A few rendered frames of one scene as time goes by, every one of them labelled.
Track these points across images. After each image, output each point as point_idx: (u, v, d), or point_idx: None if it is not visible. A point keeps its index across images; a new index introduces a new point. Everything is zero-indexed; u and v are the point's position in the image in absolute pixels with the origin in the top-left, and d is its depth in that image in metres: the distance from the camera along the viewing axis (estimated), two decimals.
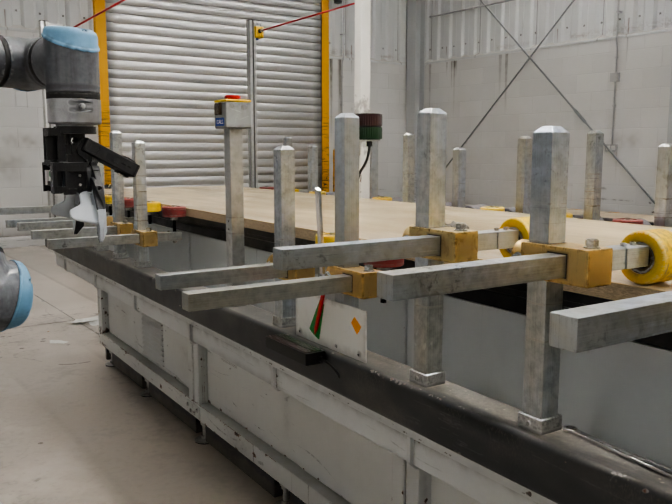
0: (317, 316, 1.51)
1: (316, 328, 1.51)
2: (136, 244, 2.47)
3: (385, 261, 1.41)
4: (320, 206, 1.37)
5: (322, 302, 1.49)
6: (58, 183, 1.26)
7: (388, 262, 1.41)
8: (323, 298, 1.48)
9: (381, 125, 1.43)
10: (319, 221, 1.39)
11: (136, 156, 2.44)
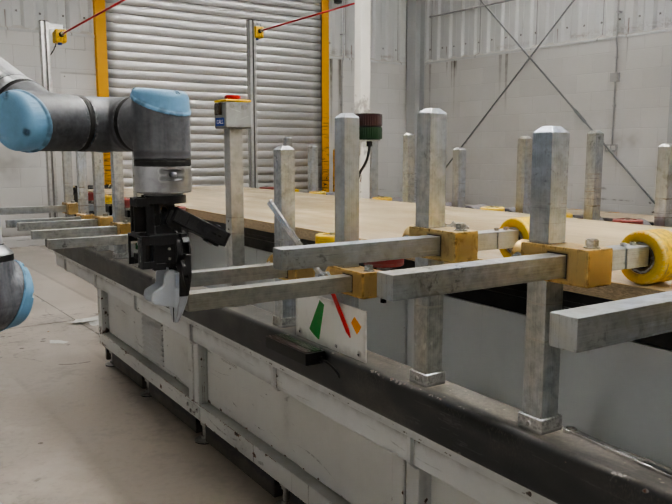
0: (341, 318, 1.43)
1: (347, 329, 1.42)
2: None
3: (385, 261, 1.41)
4: (279, 211, 1.50)
5: (336, 300, 1.44)
6: (146, 258, 1.16)
7: (388, 262, 1.41)
8: (335, 296, 1.44)
9: (381, 125, 1.43)
10: (286, 225, 1.49)
11: None
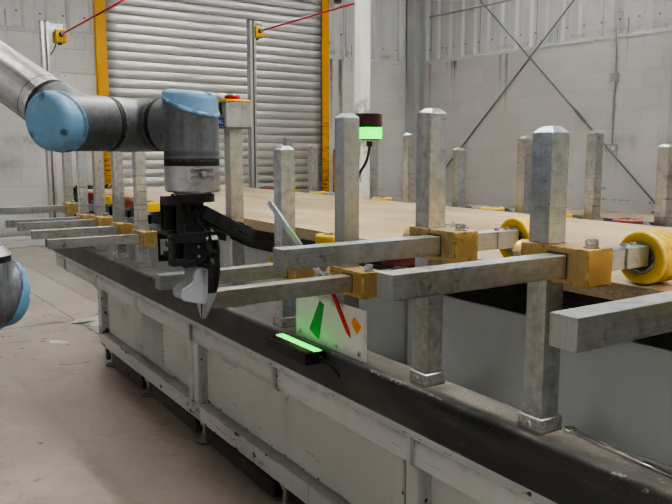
0: (341, 318, 1.43)
1: (347, 329, 1.42)
2: (136, 244, 2.47)
3: (402, 259, 1.43)
4: (279, 211, 1.50)
5: (336, 300, 1.44)
6: (177, 255, 1.19)
7: (405, 260, 1.44)
8: (335, 296, 1.44)
9: (381, 125, 1.43)
10: (286, 225, 1.49)
11: (136, 156, 2.44)
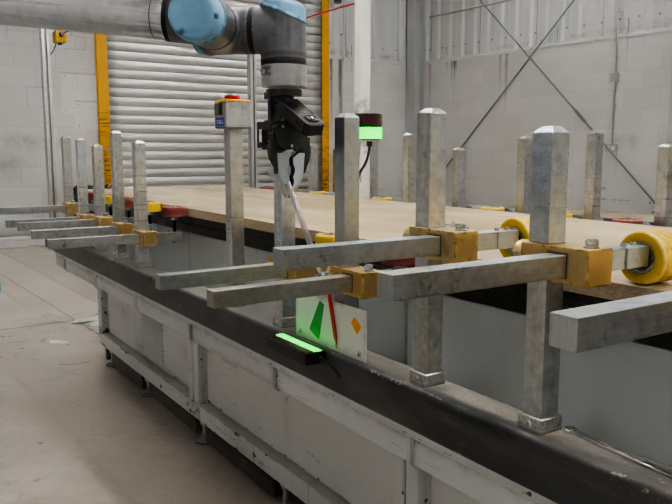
0: (332, 323, 1.46)
1: (335, 336, 1.45)
2: (136, 244, 2.47)
3: (402, 259, 1.43)
4: (295, 198, 1.44)
5: (331, 304, 1.46)
6: (264, 139, 1.49)
7: (405, 260, 1.44)
8: (331, 300, 1.46)
9: (381, 125, 1.43)
10: (299, 214, 1.45)
11: (136, 156, 2.44)
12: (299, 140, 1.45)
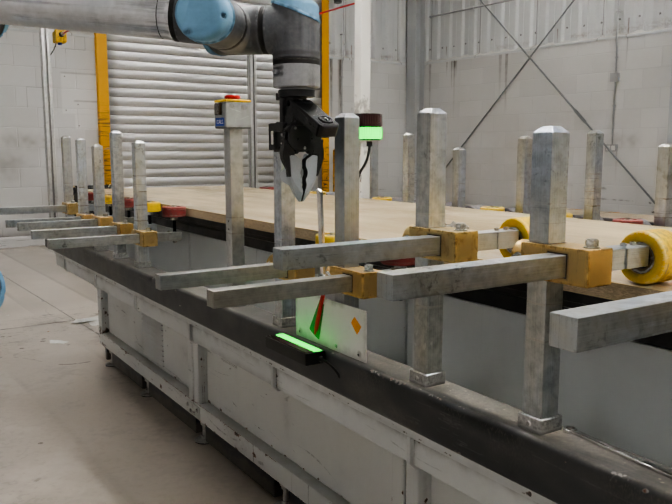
0: (317, 316, 1.50)
1: (316, 328, 1.51)
2: (136, 244, 2.47)
3: (402, 259, 1.43)
4: (322, 207, 1.36)
5: (322, 302, 1.49)
6: (275, 141, 1.44)
7: (405, 260, 1.44)
8: (323, 298, 1.48)
9: (381, 125, 1.43)
10: (320, 222, 1.38)
11: (136, 156, 2.44)
12: (312, 142, 1.41)
